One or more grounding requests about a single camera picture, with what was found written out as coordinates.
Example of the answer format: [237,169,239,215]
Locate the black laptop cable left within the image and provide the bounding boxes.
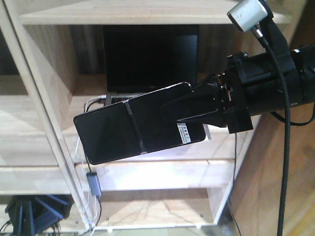
[85,98,107,228]

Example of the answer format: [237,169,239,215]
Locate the black laptop cable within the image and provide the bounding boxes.
[227,132,243,236]
[85,98,107,228]

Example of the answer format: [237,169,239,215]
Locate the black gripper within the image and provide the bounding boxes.
[161,53,285,134]

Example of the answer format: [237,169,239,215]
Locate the grey usb hub dongle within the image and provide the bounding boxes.
[86,172,102,198]

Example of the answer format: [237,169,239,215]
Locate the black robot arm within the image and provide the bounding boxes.
[161,46,315,133]

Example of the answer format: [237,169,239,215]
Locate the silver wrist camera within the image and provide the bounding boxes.
[227,0,273,32]

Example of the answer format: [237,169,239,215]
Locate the silver laptop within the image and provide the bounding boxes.
[102,24,212,142]

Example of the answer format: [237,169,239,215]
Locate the white laptop cable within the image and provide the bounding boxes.
[73,97,105,232]

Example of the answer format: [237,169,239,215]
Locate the black braided camera cable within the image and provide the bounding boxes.
[255,24,315,236]

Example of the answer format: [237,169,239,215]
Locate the black triangular device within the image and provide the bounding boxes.
[5,195,74,236]

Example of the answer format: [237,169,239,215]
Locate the wooden shelf unit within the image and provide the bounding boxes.
[0,0,284,236]

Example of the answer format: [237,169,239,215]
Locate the black foldable smartphone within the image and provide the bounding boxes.
[73,82,206,165]

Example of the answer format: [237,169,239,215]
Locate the black laptop cable right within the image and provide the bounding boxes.
[227,132,243,236]

